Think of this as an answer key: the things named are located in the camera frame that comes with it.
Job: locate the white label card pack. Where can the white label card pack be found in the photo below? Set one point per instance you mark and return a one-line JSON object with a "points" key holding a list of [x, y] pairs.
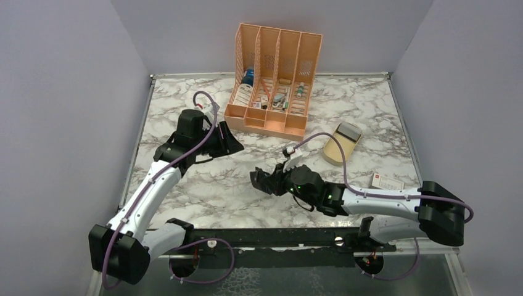
{"points": [[243, 95]]}

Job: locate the beige oval tray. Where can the beige oval tray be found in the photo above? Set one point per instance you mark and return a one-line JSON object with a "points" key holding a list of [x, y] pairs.
{"points": [[347, 135]]}

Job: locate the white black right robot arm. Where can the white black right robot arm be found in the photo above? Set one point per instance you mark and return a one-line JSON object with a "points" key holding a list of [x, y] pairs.
{"points": [[430, 211]]}

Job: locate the orange plastic desk organizer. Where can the orange plastic desk organizer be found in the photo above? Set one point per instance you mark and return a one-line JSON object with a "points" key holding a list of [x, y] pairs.
{"points": [[281, 59]]}

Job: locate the small white red box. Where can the small white red box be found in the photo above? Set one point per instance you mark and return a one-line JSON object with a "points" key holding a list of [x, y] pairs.
{"points": [[378, 181]]}

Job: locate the black metal base rail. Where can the black metal base rail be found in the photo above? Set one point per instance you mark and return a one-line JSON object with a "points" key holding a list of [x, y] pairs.
{"points": [[277, 248]]}

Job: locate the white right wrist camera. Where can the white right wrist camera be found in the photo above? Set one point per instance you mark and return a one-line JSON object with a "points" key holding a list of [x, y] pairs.
{"points": [[293, 157]]}

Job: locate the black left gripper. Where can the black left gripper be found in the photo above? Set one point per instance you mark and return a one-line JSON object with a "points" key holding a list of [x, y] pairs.
{"points": [[228, 143]]}

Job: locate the green white marker pen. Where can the green white marker pen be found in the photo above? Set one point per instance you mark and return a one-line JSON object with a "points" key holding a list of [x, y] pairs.
{"points": [[300, 90]]}

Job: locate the blue tape roll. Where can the blue tape roll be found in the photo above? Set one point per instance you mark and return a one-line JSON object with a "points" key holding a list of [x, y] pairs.
{"points": [[248, 77]]}

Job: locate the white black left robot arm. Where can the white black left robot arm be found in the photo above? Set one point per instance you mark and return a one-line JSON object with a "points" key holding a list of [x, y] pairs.
{"points": [[123, 249]]}

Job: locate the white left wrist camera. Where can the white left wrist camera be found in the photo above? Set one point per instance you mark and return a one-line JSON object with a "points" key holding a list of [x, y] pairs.
{"points": [[211, 111]]}

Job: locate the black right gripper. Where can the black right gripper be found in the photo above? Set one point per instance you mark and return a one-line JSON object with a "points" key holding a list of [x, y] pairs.
{"points": [[274, 180]]}

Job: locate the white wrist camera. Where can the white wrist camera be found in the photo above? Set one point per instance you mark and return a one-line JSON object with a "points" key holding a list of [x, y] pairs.
{"points": [[211, 111], [293, 157]]}

